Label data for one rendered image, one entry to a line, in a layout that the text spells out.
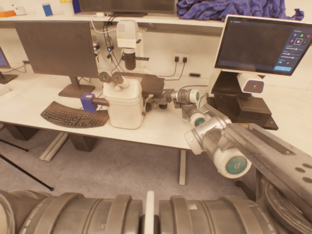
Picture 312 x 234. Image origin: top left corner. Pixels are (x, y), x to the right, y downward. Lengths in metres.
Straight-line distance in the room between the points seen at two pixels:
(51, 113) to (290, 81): 1.99
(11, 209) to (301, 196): 0.37
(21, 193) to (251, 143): 0.42
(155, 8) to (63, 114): 0.97
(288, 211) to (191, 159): 1.53
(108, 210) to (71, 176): 1.56
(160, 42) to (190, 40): 0.25
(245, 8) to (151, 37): 0.72
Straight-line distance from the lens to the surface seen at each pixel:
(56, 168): 1.93
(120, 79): 0.70
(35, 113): 1.35
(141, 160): 1.71
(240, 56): 0.99
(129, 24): 0.90
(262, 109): 1.04
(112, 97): 0.84
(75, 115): 1.13
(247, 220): 0.26
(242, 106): 1.01
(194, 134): 0.59
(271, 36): 1.01
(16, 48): 2.32
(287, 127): 1.31
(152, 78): 1.05
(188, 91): 0.89
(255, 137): 0.36
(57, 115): 1.19
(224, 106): 1.06
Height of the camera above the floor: 1.43
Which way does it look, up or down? 41 degrees down
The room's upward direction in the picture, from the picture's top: 1 degrees clockwise
